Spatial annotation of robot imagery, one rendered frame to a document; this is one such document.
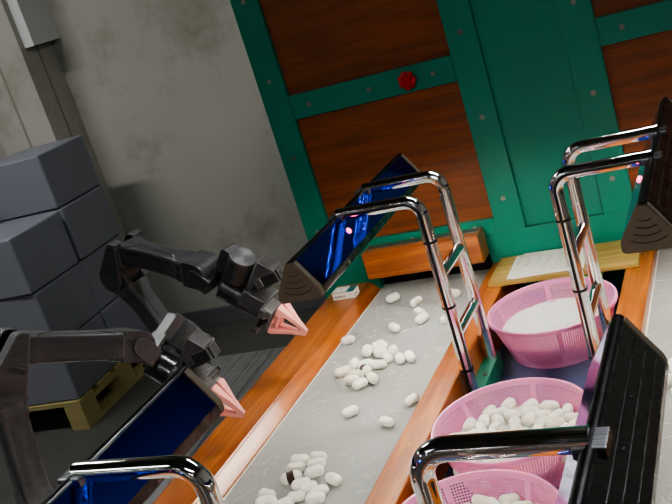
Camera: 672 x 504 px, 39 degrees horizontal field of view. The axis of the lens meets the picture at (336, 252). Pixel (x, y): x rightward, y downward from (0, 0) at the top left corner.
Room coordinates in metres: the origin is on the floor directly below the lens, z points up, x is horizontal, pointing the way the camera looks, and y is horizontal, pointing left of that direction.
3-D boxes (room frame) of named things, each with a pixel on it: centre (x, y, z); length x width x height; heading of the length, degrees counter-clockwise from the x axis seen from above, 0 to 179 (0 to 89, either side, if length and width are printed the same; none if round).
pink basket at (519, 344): (1.78, -0.39, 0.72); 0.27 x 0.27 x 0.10
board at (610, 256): (1.98, -0.48, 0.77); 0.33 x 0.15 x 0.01; 63
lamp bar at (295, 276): (1.76, -0.06, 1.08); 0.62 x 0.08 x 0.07; 153
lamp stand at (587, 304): (1.54, -0.49, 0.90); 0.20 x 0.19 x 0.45; 153
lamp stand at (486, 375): (1.72, -0.13, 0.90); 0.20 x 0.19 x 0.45; 153
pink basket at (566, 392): (1.39, -0.19, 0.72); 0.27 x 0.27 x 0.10
